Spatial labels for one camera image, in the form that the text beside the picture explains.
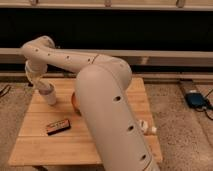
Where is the blue device on floor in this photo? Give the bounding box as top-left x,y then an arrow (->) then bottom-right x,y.
185,93 -> 206,108

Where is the orange plate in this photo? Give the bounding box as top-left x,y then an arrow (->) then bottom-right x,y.
71,92 -> 81,116

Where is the black cable left floor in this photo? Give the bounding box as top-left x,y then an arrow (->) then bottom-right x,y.
0,83 -> 12,99

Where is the long metal rail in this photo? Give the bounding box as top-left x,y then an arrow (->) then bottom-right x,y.
0,47 -> 213,67

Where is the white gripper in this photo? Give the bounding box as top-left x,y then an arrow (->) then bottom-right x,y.
25,61 -> 53,93

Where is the black and red box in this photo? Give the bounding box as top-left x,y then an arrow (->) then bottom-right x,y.
46,119 -> 71,135

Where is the white ceramic cup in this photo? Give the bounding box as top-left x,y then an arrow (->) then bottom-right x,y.
43,87 -> 57,105

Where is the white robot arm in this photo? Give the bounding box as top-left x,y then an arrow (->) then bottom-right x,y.
21,36 -> 160,171

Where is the small white object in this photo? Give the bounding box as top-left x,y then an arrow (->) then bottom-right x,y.
139,120 -> 157,135

